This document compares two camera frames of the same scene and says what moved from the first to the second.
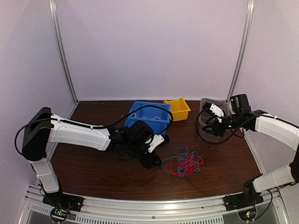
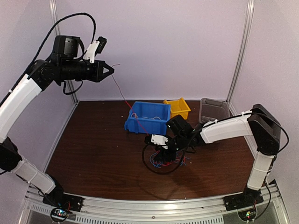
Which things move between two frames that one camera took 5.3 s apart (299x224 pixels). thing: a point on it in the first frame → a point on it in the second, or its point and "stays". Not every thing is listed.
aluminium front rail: x=211 y=210 stays
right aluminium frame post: x=249 y=19 stays
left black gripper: x=149 y=163 → x=97 y=75
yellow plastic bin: x=180 y=109 stays
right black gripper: x=216 y=128 → x=167 y=156
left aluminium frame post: x=58 y=44 stays
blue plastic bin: x=158 y=115 stays
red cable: x=186 y=166 → x=181 y=160
